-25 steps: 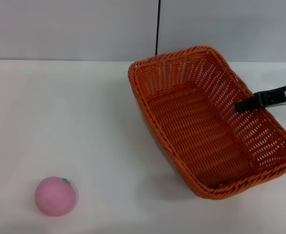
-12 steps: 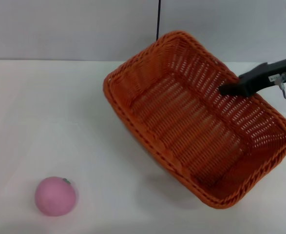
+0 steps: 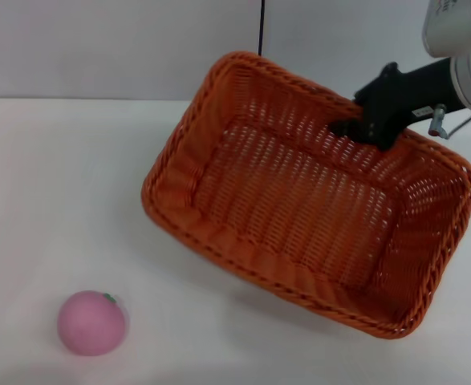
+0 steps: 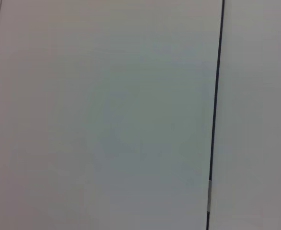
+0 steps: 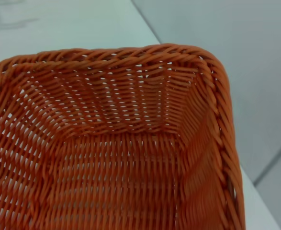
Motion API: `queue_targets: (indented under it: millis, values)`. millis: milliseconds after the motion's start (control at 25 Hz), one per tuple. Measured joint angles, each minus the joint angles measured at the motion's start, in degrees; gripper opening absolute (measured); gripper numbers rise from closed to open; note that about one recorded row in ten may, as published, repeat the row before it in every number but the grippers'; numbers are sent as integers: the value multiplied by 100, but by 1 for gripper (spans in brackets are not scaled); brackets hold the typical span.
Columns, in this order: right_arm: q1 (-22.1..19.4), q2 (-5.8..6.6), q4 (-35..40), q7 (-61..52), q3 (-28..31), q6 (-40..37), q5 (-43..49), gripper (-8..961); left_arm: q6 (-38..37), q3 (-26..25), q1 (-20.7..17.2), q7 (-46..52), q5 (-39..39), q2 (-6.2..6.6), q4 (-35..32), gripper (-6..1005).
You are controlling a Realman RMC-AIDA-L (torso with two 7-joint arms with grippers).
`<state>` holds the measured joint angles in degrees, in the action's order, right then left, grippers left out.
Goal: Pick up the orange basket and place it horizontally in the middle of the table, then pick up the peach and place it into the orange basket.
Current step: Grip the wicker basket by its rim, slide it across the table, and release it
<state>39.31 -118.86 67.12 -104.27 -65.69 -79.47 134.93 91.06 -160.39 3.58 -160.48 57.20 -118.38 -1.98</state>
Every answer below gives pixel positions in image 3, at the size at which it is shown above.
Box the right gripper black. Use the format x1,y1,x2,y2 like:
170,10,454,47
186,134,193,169
329,59,464,152

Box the orange woven plastic basket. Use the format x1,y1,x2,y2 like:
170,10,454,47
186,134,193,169
141,51,471,341

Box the pink peach toy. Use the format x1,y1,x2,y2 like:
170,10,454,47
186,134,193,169
56,290,131,357

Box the right wrist connector cable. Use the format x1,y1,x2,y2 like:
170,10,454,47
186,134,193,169
427,103,471,140

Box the black vertical wall strip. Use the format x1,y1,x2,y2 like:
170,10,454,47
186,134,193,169
257,0,267,57

